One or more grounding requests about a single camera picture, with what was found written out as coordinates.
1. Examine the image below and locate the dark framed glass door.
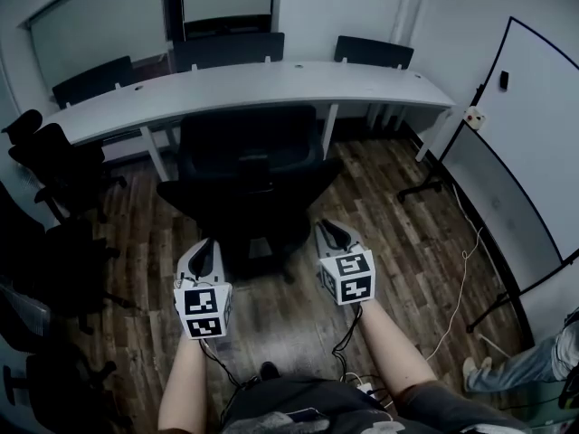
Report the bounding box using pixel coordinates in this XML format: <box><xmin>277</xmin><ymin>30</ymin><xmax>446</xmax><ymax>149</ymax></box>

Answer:
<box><xmin>160</xmin><ymin>0</ymin><xmax>278</xmax><ymax>43</ymax></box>

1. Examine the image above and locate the thin white cable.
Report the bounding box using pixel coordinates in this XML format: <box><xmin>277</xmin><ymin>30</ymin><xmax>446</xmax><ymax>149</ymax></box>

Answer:
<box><xmin>423</xmin><ymin>182</ymin><xmax>486</xmax><ymax>362</ymax></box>

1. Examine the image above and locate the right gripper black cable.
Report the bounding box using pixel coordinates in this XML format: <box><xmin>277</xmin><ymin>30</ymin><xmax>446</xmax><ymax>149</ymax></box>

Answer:
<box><xmin>331</xmin><ymin>304</ymin><xmax>365</xmax><ymax>380</ymax></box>

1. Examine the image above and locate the white power adapter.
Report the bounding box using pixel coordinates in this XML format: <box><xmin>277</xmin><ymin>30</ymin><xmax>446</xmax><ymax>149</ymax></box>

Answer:
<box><xmin>345</xmin><ymin>372</ymin><xmax>380</xmax><ymax>401</ymax></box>

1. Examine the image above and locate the person's right forearm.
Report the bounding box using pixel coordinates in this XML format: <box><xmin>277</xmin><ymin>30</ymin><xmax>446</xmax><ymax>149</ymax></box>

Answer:
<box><xmin>358</xmin><ymin>299</ymin><xmax>448</xmax><ymax>407</ymax></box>

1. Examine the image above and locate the black mesh office chair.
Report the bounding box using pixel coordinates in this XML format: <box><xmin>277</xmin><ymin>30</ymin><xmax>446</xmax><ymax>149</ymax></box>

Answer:
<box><xmin>156</xmin><ymin>104</ymin><xmax>346</xmax><ymax>285</ymax></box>

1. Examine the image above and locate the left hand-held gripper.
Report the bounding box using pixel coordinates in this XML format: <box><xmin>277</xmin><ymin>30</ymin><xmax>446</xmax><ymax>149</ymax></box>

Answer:
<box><xmin>173</xmin><ymin>238</ymin><xmax>235</xmax><ymax>341</ymax></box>

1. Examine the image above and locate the black desk partition panel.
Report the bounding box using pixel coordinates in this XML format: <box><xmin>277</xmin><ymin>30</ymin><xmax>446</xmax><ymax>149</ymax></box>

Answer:
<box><xmin>333</xmin><ymin>34</ymin><xmax>415</xmax><ymax>70</ymax></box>
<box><xmin>51</xmin><ymin>55</ymin><xmax>136</xmax><ymax>109</ymax></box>
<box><xmin>173</xmin><ymin>31</ymin><xmax>287</xmax><ymax>73</ymax></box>

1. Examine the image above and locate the black swivel chair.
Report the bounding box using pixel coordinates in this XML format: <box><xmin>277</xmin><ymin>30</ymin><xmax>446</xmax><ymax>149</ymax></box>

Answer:
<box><xmin>0</xmin><ymin>340</ymin><xmax>135</xmax><ymax>434</ymax></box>
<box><xmin>0</xmin><ymin>181</ymin><xmax>137</xmax><ymax>335</ymax></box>
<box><xmin>1</xmin><ymin>108</ymin><xmax>128</xmax><ymax>226</ymax></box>

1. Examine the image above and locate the person's left forearm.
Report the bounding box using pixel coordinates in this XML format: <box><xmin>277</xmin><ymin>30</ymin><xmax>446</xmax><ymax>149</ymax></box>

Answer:
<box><xmin>157</xmin><ymin>331</ymin><xmax>210</xmax><ymax>434</ymax></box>

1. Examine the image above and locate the long white desk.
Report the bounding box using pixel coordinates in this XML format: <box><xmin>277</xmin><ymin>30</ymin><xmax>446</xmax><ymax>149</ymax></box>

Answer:
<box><xmin>42</xmin><ymin>60</ymin><xmax>459</xmax><ymax>184</ymax></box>

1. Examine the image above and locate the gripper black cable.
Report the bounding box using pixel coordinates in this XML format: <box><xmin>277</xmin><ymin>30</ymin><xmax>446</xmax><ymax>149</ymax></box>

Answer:
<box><xmin>331</xmin><ymin>304</ymin><xmax>365</xmax><ymax>380</ymax></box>
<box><xmin>197</xmin><ymin>338</ymin><xmax>262</xmax><ymax>427</ymax></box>

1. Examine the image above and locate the white wall pipe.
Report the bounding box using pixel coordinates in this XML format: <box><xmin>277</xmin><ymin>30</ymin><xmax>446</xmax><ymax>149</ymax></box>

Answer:
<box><xmin>391</xmin><ymin>0</ymin><xmax>424</xmax><ymax>47</ymax></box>

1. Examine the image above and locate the frosted glass window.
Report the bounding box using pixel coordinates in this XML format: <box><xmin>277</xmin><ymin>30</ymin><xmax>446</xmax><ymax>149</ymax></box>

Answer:
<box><xmin>16</xmin><ymin>0</ymin><xmax>171</xmax><ymax>95</ymax></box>

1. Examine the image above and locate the whiteboard on rolling stand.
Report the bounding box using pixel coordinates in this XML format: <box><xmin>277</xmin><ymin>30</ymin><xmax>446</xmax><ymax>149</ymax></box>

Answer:
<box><xmin>396</xmin><ymin>15</ymin><xmax>579</xmax><ymax>335</ymax></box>

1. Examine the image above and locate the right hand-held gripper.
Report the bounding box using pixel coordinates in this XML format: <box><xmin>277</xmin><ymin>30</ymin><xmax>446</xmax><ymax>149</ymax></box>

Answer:
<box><xmin>314</xmin><ymin>218</ymin><xmax>377</xmax><ymax>307</ymax></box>

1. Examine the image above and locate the white box with red button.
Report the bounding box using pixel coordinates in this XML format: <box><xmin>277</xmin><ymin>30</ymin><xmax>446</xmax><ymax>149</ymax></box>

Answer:
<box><xmin>465</xmin><ymin>105</ymin><xmax>489</xmax><ymax>131</ymax></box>

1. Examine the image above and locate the person's dark shirt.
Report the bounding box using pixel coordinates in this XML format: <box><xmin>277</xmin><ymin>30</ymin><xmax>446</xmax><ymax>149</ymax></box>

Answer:
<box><xmin>220</xmin><ymin>374</ymin><xmax>529</xmax><ymax>434</ymax></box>

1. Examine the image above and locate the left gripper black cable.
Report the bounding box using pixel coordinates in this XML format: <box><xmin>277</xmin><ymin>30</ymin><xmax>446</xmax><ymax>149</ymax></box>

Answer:
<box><xmin>197</xmin><ymin>338</ymin><xmax>262</xmax><ymax>427</ymax></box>

